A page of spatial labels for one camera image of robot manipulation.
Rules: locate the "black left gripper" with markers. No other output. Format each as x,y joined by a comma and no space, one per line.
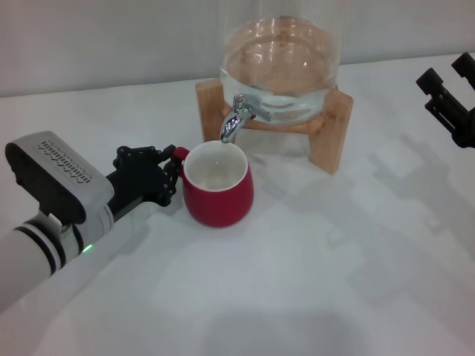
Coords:
137,181

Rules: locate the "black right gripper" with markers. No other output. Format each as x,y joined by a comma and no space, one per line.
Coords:
467,130

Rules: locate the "red ceramic cup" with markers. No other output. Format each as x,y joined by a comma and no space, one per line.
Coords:
222,207

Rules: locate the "chrome faucet tap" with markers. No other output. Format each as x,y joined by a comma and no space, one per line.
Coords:
231,124

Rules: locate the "wooden dispenser stand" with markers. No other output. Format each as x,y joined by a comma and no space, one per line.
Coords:
211,118

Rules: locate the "glass water dispenser jar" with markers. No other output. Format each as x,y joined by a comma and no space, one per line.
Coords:
282,55

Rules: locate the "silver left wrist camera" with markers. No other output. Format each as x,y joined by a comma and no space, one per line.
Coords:
63,167

